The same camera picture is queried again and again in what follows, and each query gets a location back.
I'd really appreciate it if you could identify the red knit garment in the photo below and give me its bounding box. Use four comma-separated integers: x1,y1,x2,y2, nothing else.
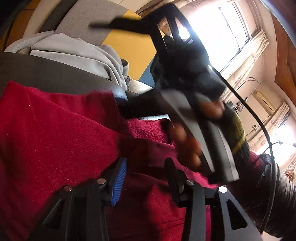
0,80,265,241

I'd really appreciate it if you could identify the person's right hand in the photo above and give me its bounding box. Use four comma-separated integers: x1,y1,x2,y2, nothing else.
167,100,225,172

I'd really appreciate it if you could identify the grey yellow blue sofa backrest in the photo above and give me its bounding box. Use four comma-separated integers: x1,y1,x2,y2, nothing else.
56,1,156,87

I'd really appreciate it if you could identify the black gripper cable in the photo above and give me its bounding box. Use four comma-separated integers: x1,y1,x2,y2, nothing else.
208,64,278,235

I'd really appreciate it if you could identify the person's right forearm dark sleeve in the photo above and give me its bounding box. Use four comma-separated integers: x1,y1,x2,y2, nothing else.
218,107,295,240

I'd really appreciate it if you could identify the grey hoodie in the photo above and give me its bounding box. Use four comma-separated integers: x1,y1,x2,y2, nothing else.
4,30,155,93

